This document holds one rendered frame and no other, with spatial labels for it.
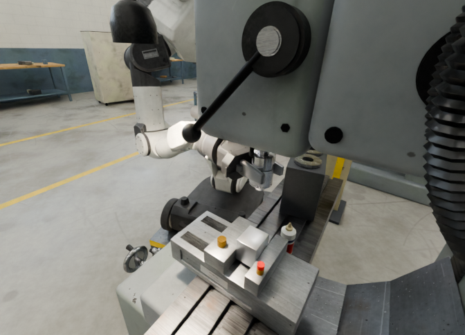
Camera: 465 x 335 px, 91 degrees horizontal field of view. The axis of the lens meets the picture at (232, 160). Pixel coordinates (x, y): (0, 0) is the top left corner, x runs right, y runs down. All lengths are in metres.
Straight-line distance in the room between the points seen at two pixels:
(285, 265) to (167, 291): 0.34
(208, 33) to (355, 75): 0.19
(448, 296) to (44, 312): 1.89
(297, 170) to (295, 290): 0.35
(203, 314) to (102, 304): 1.29
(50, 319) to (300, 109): 1.83
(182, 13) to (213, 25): 0.47
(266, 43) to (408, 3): 0.12
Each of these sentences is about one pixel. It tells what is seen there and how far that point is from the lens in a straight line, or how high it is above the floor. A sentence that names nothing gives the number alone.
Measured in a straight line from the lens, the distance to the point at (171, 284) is 0.76.
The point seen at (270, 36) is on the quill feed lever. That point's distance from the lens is 0.26.
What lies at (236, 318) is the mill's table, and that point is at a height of 0.92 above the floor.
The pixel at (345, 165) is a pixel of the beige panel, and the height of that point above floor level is 0.52.
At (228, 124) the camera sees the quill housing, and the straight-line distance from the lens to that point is 0.34.
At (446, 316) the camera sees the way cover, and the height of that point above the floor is 1.05.
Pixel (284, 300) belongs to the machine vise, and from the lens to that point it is 0.56.
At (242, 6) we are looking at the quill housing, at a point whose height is 1.49.
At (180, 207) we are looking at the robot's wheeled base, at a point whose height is 0.61.
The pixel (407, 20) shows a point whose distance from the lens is 0.25.
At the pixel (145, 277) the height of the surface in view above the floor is 0.72.
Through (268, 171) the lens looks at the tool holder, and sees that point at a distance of 0.44.
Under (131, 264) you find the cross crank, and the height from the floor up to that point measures 0.61.
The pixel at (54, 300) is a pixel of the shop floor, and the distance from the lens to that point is 2.00.
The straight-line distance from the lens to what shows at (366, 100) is 0.26.
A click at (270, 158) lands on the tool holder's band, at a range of 0.43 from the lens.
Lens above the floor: 1.45
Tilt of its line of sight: 27 degrees down
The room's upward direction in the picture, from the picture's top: 2 degrees clockwise
